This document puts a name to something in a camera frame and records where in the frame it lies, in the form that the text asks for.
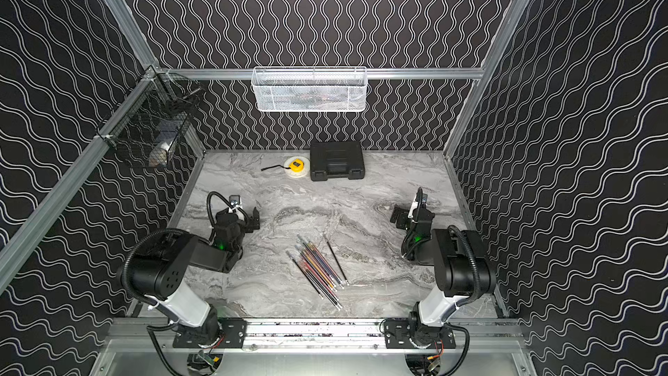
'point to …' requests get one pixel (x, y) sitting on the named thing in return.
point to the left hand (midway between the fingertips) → (240, 205)
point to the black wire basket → (152, 124)
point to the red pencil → (325, 265)
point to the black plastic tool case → (336, 159)
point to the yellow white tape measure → (295, 167)
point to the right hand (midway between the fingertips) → (411, 207)
